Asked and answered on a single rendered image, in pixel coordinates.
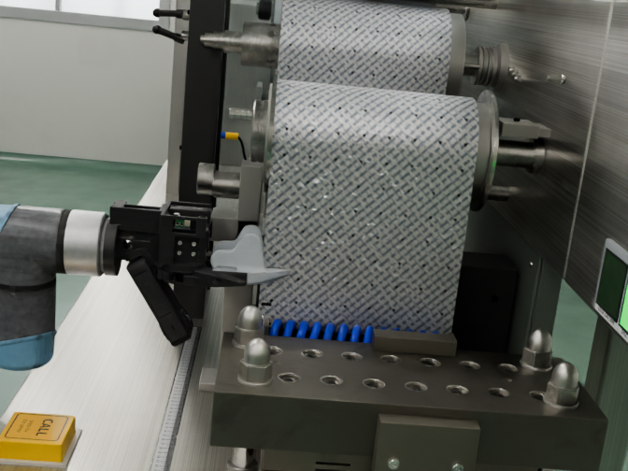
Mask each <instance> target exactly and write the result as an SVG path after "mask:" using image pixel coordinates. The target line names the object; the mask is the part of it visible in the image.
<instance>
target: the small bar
mask: <svg viewBox="0 0 628 471"><path fill-rule="evenodd" d="M372 346H373V350H379V351H391V352H403V353H417V354H429V355H441V356H453V357H455V354H456V348H457V341H456V339H455V337H454V335H443V334H431V333H419V332H407V331H394V330H383V329H373V334H372Z"/></svg>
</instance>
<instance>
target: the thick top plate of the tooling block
mask: <svg viewBox="0 0 628 471"><path fill-rule="evenodd" d="M234 334H235V333H228V332H223V335H222V341H221V352H220V358H219V363H218V369H217V375H216V380H215V386H214V393H213V405H212V418H211V431H210V443H209V445H210V446H217V447H230V448H244V449H257V450H284V451H298V452H311V453H325V454H339V455H352V456H366V457H373V453H374V446H375V438H376V430H377V424H378V414H379V413H384V414H397V415H410V416H423V417H437V418H450V419H463V420H476V421H477V422H478V425H479V428H480V435H479V441H478V452H477V458H476V463H475V464H488V465H502V466H516V467H529V468H543V469H557V470H570V471H599V467H600V463H601V458H602V453H603V448H604V444H605V439H606V434H607V426H608V418H607V417H606V415H605V414H604V413H603V411H602V410H601V409H600V407H599V406H598V405H597V404H596V403H595V402H594V400H593V399H592V397H591V396H590V395H589V393H588V392H587V391H586V389H585V388H584V387H583V385H582V384H581V383H580V381H578V385H579V391H578V408H576V409H571V410H565V409H559V408H556V407H551V406H549V405H548V404H546V403H545V402H544V400H543V395H544V394H545V393H546V390H547V386H548V382H549V381H550V379H551V375H552V371H553V369H554V368H555V366H556V365H557V364H559V363H561V362H564V360H563V358H559V357H552V358H551V364H552V369H551V370H550V371H547V372H538V371H533V370H530V369H527V368H525V367H523V366H522V365H521V364H520V359H521V358H522V354H510V353H497V352H485V351H472V350H456V354H455V357H453V356H441V355H429V354H417V353H403V352H391V351H379V350H373V346H372V343H363V342H350V341H338V340H326V339H314V338H302V337H289V336H277V335H264V341H266V343H267V344H268V346H269V348H270V361H272V362H273V369H272V377H273V382H272V383H271V384H270V385H268V386H265V387H250V386H246V385H243V384H241V383H240V382H238V380H237V375H238V374H239V366H240V360H241V359H243V358H244V351H245V350H243V349H240V348H238V347H236V346H234V345H233V343H232V341H233V338H234Z"/></svg>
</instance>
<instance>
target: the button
mask: <svg viewBox="0 0 628 471"><path fill-rule="evenodd" d="M75 431H76V418H75V416H69V415H55V414H42V413H29V412H14V414H13V415H12V417H11V419H10V420H9V422H8V424H7V426H6V427H5V429H4V431H3V432H2V434H1V435H0V458H1V459H15V460H29V461H43V462H57V463H61V462H62V460H63V458H64V456H65V454H66V451H67V449H68V447H69V445H70V443H71V441H72V438H73V436H74V434H75Z"/></svg>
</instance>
